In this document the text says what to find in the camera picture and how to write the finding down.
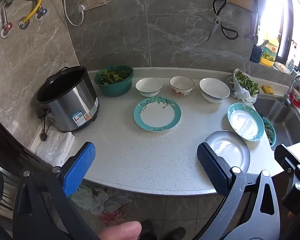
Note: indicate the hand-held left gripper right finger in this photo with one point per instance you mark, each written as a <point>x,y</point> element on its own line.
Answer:
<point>212,170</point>

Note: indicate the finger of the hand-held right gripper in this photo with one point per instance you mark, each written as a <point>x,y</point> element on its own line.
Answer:
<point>288,158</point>

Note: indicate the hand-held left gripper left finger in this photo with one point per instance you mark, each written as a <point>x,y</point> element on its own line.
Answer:
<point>78,167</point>

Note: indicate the teal plate with white centre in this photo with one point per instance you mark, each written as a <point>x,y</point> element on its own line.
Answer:
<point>245,122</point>

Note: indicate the teal plate with branch print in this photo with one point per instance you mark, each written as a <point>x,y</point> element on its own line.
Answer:
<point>157,115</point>

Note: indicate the large white bowl dark rim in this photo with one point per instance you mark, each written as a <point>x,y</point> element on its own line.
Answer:
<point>213,90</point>

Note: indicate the white bowl with red flowers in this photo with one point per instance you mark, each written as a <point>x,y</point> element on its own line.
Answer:
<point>181,86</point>

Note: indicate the small white bowl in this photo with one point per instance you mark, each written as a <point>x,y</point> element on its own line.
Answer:
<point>148,86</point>

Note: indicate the person's left hand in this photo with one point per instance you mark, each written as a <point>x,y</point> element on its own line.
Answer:
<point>122,231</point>

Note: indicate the stainless steel sink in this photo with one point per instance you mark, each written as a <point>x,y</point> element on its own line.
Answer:
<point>285,122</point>

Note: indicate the white folded towel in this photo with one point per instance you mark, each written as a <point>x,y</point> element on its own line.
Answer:
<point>53,147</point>

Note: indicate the green strainer basket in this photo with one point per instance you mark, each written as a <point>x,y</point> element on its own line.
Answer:
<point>269,132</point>

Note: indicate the red plastic bag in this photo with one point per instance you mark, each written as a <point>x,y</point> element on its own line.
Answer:
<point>113,216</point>

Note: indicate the chrome faucet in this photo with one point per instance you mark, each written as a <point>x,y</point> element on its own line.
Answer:
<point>293,85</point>

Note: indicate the stainless steel cooker pot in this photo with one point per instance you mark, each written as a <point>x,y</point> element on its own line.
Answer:
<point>70,105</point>

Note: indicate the yellow sponge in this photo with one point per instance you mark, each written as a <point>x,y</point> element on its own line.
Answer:
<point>268,90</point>

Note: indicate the black shoe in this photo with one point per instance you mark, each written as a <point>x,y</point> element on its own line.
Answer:
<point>176,233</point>
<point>147,230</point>

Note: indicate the dark dining chair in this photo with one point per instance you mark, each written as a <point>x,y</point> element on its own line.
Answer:
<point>0,185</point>

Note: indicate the plastic bag of greens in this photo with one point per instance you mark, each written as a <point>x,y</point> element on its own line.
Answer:
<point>245,87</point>

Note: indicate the green plastic basin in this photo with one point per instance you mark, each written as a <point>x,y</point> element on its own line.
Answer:
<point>115,88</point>

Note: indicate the white bottle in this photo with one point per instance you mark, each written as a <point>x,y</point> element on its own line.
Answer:
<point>291,60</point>

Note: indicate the leafy greens in basin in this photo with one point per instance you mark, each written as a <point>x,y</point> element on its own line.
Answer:
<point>112,76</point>

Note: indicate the yellow oil bottle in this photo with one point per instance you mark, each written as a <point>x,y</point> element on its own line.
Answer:
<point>272,47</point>

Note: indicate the dark blue utensil holder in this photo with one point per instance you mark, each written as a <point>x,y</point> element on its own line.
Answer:
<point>255,53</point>

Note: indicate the hanging purple utensil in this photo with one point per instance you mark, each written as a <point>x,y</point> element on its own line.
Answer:
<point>252,27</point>

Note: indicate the round metal pipe flange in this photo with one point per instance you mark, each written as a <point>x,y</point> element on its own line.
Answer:
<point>23,23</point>

